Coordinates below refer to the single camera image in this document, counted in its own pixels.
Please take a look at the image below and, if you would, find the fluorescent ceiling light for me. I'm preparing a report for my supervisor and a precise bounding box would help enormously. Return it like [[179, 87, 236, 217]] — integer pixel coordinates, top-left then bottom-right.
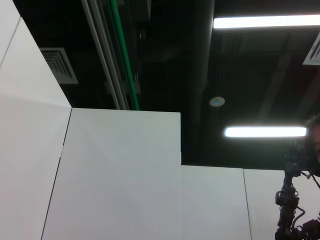
[[213, 14, 320, 29], [224, 126, 307, 138]]

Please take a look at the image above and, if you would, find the grey ceiling cable tray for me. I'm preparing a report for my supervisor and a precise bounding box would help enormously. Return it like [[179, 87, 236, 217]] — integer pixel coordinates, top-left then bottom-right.
[[81, 0, 130, 111]]

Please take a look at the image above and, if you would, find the green ceiling pipe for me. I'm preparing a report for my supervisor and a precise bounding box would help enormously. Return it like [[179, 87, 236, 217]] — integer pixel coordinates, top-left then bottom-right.
[[107, 0, 140, 111]]

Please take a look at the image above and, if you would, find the white ceiling air vent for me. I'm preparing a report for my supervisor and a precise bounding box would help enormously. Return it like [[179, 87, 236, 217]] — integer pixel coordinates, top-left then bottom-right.
[[302, 32, 320, 66], [39, 47, 79, 85]]

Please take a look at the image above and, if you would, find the round ceiling smoke detector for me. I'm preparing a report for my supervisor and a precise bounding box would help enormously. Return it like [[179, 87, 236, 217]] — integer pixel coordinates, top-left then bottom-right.
[[209, 96, 225, 107]]

